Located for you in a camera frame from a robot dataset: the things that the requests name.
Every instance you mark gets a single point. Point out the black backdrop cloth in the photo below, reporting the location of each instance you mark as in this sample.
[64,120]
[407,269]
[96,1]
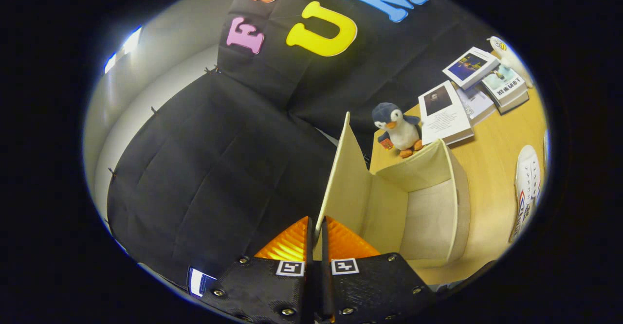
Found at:
[219,168]

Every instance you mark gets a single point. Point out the small red tag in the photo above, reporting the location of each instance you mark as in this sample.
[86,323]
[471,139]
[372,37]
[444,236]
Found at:
[386,144]

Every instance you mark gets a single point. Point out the thin white text-cover book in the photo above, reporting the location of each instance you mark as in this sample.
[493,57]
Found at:
[476,102]

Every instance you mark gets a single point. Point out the blue and white object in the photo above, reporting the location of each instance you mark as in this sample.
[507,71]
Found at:
[197,282]

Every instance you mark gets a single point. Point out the book with blue picture cover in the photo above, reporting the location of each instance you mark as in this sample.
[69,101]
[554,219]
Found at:
[469,66]

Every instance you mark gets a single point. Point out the grey penguin plush toy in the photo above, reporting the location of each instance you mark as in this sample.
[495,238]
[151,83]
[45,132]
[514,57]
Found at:
[400,129]

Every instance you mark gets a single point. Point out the bright ceiling light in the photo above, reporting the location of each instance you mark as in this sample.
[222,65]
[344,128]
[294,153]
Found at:
[124,49]

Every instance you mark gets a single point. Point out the white duck plush toy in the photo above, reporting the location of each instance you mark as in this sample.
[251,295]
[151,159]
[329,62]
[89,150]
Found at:
[511,59]

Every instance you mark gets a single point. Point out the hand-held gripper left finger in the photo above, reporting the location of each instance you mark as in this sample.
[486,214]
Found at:
[309,246]

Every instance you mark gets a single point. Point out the thick book with teal cover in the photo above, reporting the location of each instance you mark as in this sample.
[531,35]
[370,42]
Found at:
[503,83]

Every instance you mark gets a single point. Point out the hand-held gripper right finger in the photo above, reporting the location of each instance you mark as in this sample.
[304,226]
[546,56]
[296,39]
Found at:
[325,246]

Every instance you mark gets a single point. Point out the beige fabric storage box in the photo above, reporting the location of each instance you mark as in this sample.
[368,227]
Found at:
[428,217]

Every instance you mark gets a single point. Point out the white book with portrait cover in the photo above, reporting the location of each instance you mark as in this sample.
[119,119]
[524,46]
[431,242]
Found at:
[445,117]

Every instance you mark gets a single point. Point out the thick white book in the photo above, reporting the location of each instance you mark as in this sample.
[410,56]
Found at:
[516,106]

